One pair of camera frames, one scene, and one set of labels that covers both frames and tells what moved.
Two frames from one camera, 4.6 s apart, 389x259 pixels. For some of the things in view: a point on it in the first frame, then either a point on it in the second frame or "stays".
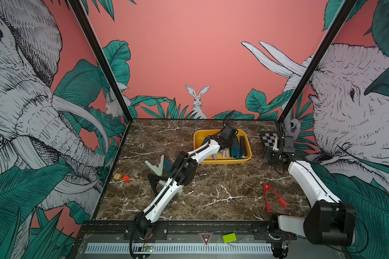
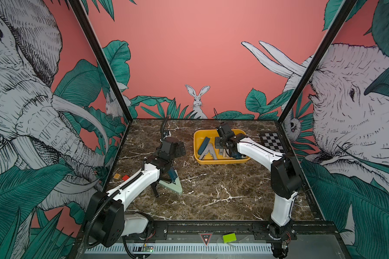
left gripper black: (235, 140) → (179, 152)
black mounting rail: (190, 231) stays
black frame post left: (84, 19) stays
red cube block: (126, 178) stays
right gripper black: (267, 152) → (217, 140)
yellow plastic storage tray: (242, 152) stays
